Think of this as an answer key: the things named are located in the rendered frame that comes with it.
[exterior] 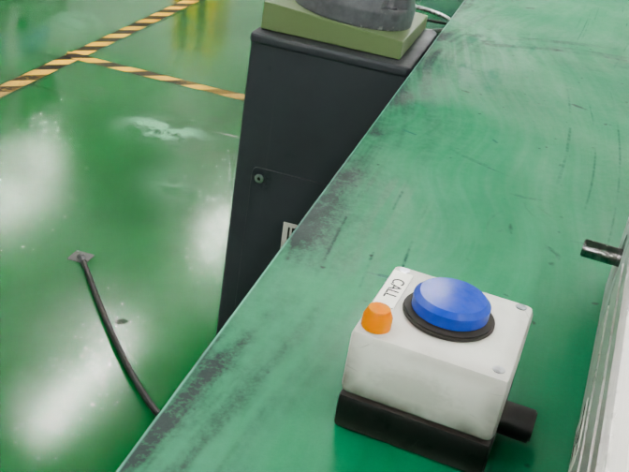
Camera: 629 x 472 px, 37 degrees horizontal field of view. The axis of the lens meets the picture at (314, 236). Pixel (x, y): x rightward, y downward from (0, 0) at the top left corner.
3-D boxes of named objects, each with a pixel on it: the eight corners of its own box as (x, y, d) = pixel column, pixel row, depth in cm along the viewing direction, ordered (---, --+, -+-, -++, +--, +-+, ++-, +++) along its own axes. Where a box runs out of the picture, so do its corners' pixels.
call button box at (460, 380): (376, 349, 55) (397, 257, 52) (538, 404, 53) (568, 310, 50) (331, 425, 48) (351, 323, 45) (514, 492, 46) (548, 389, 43)
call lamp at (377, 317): (366, 314, 47) (370, 293, 46) (394, 323, 46) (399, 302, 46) (357, 328, 46) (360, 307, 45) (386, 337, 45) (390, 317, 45)
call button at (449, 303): (418, 297, 50) (426, 265, 49) (490, 320, 49) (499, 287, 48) (398, 332, 47) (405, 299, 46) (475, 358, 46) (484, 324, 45)
